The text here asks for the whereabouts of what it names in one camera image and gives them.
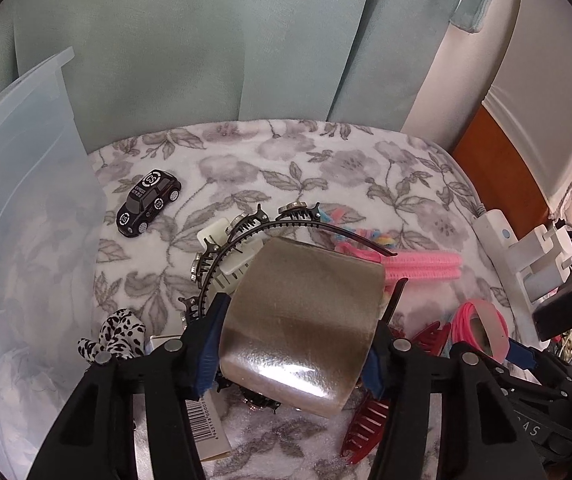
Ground black rhinestone hair clip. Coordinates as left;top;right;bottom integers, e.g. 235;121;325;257
214;377;281;415

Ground black toy car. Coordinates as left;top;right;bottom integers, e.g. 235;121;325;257
116;169;183;237

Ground pink tape roll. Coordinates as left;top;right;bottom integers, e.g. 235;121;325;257
453;299;509;361

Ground dark red hair claw clip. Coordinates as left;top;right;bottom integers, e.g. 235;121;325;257
341;321;453;471

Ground grey floral blanket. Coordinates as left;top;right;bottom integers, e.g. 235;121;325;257
86;119;517;480

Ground white crumpled paper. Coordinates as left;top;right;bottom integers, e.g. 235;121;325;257
0;345;74;411

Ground pastel twisted hair tie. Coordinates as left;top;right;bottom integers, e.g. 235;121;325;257
316;205;397;256

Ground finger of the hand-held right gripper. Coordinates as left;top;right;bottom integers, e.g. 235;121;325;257
508;339;572;386

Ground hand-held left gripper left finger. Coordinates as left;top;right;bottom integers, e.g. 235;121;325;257
26;294;231;480

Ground black clover headband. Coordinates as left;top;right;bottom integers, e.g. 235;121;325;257
178;201;411;331

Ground black power adapter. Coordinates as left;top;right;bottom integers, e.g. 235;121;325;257
533;277;572;341

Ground black white spotted scrunchie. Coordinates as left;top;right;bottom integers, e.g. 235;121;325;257
76;308;147;363

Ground barcode card packet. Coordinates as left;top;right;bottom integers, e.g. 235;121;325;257
148;334;227;463

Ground white headboard panel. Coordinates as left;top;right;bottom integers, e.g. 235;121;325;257
483;10;572;201

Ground pink hair roller clip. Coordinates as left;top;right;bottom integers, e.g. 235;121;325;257
381;252;464;301

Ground pale green curtain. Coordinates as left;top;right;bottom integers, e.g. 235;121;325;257
0;0;507;156

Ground white charger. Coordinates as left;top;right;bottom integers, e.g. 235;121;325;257
508;225;572;311

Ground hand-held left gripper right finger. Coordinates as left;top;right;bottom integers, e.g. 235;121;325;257
365;322;534;480

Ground white chargers on power strip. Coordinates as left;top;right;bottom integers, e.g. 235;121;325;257
473;207;519;266

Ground clear plastic container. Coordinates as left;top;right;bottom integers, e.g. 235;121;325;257
0;47;109;480

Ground brown packing tape roll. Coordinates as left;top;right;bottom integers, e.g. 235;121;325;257
218;237;387;418

